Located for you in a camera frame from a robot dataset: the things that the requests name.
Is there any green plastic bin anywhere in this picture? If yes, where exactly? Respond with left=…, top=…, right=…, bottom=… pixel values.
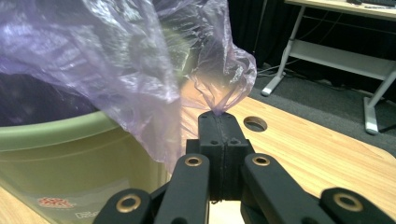
left=0, top=110, right=172, bottom=224

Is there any bundle of floor cables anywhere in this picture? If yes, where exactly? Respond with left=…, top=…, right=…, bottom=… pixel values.
left=255, top=57, right=300, bottom=78

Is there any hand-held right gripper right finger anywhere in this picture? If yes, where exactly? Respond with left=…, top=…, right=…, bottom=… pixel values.
left=220, top=113, right=256, bottom=201

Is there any purple plastic bag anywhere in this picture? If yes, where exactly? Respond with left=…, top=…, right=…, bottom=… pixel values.
left=0, top=0, right=258, bottom=174

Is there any white desk frame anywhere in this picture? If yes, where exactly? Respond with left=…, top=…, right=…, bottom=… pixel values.
left=261, top=0, right=396, bottom=136

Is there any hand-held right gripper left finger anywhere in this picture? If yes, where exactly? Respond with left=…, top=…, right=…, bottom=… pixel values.
left=186, top=111, right=226, bottom=201

